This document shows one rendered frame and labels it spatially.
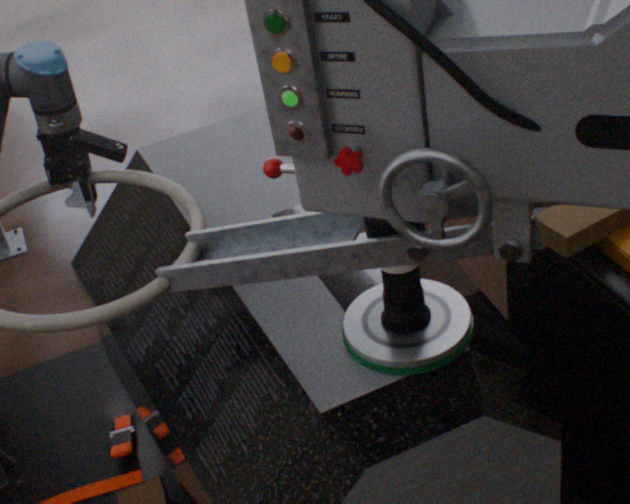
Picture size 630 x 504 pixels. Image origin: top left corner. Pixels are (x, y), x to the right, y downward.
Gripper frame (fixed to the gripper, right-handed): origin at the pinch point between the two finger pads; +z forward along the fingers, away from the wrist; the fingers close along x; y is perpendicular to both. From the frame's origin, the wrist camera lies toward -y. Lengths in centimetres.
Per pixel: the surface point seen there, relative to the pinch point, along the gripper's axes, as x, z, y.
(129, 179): 3.5, -7.2, -9.1
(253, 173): -7.3, 2.5, -34.9
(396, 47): 67, -58, -54
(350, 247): 57, -22, -48
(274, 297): 39, 1, -35
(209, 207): 3.5, 2.7, -24.4
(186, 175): -12.6, 3.7, -19.4
